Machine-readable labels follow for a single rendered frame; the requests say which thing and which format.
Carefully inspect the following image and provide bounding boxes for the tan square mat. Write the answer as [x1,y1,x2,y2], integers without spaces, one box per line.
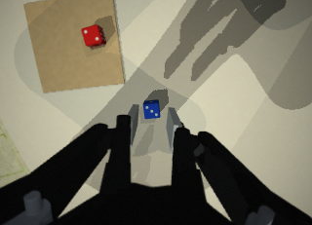
[23,0,125,93]

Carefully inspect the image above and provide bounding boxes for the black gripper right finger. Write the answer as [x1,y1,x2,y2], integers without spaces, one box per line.
[166,107,312,225]

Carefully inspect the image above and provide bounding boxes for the red die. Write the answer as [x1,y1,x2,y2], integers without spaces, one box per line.
[81,24,106,48]

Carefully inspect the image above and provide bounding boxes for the blue die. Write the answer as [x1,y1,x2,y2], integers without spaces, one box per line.
[143,99,160,119]

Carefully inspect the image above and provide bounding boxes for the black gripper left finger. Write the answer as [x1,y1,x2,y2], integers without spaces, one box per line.
[0,104,139,225]

